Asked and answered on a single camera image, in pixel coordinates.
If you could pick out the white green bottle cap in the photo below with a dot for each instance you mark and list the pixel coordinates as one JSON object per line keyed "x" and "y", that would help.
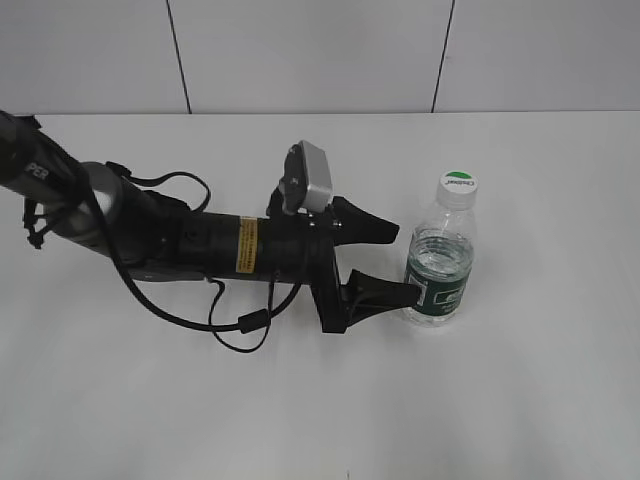
{"x": 457, "y": 190}

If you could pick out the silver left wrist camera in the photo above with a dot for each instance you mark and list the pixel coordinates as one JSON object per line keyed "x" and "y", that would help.
{"x": 306, "y": 182}

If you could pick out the clear plastic water bottle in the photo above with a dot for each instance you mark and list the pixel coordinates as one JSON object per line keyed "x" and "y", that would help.
{"x": 439, "y": 262}

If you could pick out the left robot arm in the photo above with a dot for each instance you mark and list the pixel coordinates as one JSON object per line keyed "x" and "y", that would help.
{"x": 151, "y": 237}

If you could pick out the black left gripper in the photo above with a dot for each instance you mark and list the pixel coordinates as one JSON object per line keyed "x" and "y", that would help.
{"x": 299, "y": 249}

